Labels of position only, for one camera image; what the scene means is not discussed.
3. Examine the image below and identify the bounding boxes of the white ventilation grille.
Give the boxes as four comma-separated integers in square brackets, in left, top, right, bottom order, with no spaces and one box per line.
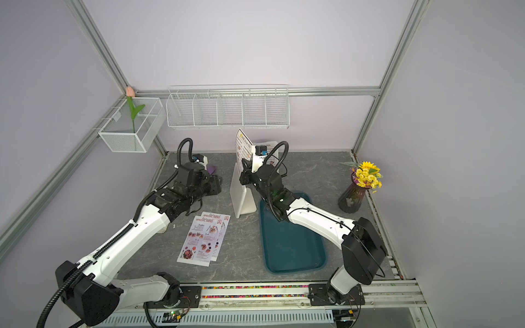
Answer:
[95,309,335,327]

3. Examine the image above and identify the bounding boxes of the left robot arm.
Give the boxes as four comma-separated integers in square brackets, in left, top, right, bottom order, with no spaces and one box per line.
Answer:
[36,148,222,327]

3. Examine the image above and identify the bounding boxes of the white menu holder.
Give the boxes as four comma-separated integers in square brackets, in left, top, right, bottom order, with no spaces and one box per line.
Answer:
[230,163,257,218]
[255,142,280,166]

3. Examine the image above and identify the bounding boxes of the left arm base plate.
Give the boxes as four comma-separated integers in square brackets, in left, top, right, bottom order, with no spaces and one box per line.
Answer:
[147,285,202,309]

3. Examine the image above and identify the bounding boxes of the white mesh wall basket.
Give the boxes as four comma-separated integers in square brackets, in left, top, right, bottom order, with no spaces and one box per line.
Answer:
[98,97,167,153]

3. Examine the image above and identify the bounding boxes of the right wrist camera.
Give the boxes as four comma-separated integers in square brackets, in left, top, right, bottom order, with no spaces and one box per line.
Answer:
[251,144,268,173]

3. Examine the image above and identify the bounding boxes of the pink artificial tulip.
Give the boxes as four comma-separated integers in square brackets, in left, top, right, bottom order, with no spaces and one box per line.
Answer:
[126,86,145,133]

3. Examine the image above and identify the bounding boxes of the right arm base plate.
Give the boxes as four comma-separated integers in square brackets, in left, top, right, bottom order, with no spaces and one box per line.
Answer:
[308,283,365,306]

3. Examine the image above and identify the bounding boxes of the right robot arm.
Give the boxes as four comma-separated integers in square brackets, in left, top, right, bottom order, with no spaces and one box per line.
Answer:
[239,141,388,305]

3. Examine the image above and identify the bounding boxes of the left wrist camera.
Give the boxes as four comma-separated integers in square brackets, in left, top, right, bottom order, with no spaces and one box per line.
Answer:
[191,154,208,166]

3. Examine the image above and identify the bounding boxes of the yellow flower bouquet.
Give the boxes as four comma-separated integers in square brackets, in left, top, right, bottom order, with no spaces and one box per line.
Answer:
[342,161,383,192]

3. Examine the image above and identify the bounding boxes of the teal plastic tray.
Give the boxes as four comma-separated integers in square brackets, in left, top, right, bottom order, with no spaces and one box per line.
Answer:
[259,200,327,275]

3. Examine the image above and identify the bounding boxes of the white wire wall shelf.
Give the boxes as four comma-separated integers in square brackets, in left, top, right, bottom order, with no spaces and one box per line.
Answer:
[166,84,291,129]

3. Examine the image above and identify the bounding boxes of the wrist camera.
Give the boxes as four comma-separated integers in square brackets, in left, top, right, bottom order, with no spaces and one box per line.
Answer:
[191,154,208,166]
[251,144,268,173]

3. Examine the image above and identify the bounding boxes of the red special menu sheet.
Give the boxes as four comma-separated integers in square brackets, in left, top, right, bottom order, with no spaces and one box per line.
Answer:
[201,212,231,261]

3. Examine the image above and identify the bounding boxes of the dark purple vase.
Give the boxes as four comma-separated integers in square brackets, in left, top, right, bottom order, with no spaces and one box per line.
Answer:
[338,181,367,214]

